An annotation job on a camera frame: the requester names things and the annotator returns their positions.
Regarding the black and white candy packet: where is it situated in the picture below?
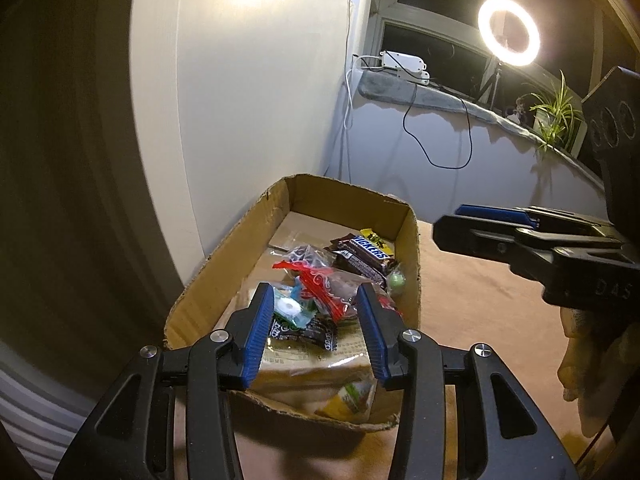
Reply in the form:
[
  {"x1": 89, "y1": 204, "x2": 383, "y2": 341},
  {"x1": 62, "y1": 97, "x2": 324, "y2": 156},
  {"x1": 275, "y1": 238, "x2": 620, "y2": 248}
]
[{"x1": 267, "y1": 317, "x2": 341, "y2": 356}]

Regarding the white power box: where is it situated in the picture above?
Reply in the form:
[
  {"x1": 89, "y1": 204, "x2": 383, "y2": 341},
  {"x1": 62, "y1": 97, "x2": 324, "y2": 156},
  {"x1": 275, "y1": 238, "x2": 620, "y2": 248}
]
[{"x1": 379, "y1": 50, "x2": 431, "y2": 83}]

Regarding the clear cracker packet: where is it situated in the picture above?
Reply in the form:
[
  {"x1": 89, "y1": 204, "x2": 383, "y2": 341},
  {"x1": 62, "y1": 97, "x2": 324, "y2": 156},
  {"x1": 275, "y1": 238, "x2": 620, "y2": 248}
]
[{"x1": 235, "y1": 280, "x2": 376, "y2": 411}]

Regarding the dark mini chocolate packet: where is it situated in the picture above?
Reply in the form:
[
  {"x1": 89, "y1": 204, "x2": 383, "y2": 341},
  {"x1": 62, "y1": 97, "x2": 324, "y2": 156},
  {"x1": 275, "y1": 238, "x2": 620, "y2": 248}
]
[{"x1": 330, "y1": 255, "x2": 398, "y2": 288}]

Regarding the white cable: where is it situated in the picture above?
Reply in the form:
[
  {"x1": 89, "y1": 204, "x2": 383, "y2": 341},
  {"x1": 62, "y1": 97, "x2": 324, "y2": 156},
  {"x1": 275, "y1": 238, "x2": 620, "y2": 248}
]
[{"x1": 322, "y1": 54, "x2": 383, "y2": 181}]

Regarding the black cable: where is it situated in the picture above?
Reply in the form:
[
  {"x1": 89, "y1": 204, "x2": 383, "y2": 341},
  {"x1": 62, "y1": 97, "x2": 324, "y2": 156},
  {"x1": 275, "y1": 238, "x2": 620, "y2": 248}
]
[{"x1": 402, "y1": 80, "x2": 473, "y2": 171}]

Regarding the green candy packet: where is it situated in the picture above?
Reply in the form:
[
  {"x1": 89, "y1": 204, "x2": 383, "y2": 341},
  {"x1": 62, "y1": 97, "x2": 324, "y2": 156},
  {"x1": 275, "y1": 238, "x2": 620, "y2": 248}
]
[{"x1": 315, "y1": 380, "x2": 376, "y2": 418}]

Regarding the white window frame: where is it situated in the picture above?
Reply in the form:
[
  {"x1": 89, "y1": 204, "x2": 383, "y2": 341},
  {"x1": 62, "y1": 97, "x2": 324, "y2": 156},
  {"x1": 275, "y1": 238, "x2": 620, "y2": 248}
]
[{"x1": 367, "y1": 0, "x2": 621, "y2": 116}]

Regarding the brown cardboard box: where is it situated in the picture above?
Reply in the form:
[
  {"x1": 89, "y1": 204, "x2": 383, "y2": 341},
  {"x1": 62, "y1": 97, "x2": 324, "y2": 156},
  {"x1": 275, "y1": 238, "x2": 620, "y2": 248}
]
[{"x1": 162, "y1": 174, "x2": 423, "y2": 433}]

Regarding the grey windowsill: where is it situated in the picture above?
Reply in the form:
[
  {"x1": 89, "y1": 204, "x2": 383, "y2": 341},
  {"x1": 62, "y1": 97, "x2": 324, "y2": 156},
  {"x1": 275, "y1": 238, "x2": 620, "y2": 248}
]
[{"x1": 357, "y1": 69, "x2": 606, "y2": 191}]

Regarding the white cabinet panel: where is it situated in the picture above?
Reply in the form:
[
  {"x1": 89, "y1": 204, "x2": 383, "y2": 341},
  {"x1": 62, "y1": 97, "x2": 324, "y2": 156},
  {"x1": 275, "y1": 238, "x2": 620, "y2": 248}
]
[{"x1": 129, "y1": 0, "x2": 351, "y2": 286}]

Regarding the potted spider plant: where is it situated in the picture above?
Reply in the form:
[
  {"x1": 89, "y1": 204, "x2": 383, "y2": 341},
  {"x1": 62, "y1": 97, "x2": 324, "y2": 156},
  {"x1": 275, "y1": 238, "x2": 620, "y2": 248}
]
[{"x1": 520, "y1": 70, "x2": 586, "y2": 161}]

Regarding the yellow candy packet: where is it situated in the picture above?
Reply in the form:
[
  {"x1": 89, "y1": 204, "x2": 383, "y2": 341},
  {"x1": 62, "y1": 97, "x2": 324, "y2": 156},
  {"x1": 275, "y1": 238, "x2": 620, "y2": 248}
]
[{"x1": 360, "y1": 227, "x2": 393, "y2": 248}]

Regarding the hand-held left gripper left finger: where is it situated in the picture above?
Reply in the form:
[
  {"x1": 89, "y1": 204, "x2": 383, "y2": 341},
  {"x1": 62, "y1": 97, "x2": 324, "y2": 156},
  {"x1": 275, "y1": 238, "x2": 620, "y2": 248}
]
[{"x1": 52, "y1": 282, "x2": 276, "y2": 480}]

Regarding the brown chocolate bar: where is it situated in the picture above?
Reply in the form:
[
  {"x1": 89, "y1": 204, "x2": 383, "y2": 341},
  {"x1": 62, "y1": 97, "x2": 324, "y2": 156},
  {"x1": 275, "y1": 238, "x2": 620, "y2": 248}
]
[{"x1": 322, "y1": 232, "x2": 396, "y2": 273}]

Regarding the black tripod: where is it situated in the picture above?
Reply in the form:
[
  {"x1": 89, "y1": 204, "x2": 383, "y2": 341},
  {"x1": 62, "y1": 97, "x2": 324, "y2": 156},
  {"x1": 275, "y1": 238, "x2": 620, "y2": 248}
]
[{"x1": 480, "y1": 60, "x2": 503, "y2": 111}]

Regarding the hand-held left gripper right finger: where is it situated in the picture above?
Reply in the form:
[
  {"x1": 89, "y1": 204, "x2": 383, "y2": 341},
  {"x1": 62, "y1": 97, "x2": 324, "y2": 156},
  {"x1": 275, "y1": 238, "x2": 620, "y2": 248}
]
[{"x1": 356, "y1": 282, "x2": 581, "y2": 480}]

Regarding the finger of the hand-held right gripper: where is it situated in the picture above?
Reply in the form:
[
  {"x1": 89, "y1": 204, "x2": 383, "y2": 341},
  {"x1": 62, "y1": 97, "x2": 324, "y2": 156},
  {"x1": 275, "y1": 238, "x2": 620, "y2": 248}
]
[
  {"x1": 457, "y1": 204, "x2": 616, "y2": 236},
  {"x1": 432, "y1": 214, "x2": 626, "y2": 286}
]

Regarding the ring light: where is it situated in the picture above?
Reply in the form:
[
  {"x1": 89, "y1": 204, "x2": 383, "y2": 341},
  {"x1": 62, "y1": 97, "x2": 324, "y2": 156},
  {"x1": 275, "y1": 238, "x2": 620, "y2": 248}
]
[{"x1": 477, "y1": 0, "x2": 542, "y2": 68}]

